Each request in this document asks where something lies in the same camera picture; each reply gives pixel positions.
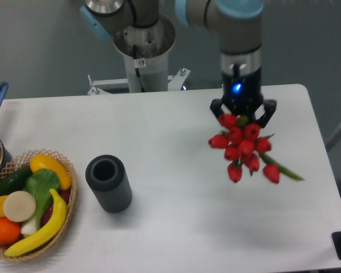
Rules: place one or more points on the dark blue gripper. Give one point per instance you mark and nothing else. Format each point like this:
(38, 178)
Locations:
(242, 96)

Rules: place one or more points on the red tulip bouquet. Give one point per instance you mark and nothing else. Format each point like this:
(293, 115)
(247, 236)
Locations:
(243, 146)

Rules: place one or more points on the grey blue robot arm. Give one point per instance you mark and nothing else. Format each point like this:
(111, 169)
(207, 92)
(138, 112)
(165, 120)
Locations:
(237, 24)

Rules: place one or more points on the dark grey ribbed vase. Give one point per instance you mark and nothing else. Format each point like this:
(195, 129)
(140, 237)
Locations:
(106, 176)

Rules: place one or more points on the purple red vegetable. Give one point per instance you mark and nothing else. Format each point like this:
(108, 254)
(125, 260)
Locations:
(65, 195)

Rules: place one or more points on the green bok choy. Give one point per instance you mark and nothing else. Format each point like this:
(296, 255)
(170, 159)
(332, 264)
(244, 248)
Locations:
(38, 186)

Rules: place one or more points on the yellow banana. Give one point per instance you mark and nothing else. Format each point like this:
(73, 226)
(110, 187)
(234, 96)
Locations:
(45, 233)

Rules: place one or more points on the woven wicker basket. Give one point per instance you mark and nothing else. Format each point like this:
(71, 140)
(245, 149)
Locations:
(22, 161)

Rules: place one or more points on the dark green cucumber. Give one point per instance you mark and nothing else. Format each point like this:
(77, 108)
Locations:
(14, 181)

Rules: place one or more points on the beige round disc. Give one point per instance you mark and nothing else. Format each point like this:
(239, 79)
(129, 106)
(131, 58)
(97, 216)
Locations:
(19, 206)

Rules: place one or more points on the orange fruit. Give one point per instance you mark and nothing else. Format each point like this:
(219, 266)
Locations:
(9, 231)

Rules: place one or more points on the white metal base frame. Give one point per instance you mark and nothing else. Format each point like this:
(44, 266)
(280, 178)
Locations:
(183, 80)

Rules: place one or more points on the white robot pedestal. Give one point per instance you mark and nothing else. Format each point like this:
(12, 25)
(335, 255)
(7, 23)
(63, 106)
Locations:
(145, 52)

